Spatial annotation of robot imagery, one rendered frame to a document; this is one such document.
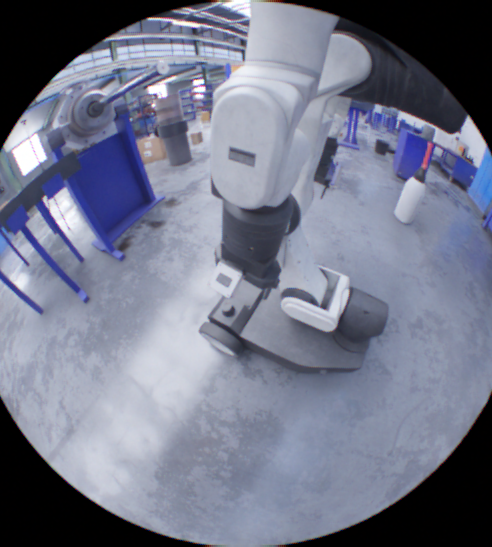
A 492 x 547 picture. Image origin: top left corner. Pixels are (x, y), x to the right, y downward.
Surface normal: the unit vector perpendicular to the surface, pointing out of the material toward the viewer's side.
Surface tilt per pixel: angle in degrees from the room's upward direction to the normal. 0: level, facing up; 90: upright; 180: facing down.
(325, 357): 0
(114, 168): 90
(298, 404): 0
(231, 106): 90
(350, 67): 90
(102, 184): 90
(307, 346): 0
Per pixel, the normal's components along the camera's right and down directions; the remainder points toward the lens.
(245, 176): -0.51, 0.70
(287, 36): -0.19, 0.82
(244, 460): -0.07, -0.61
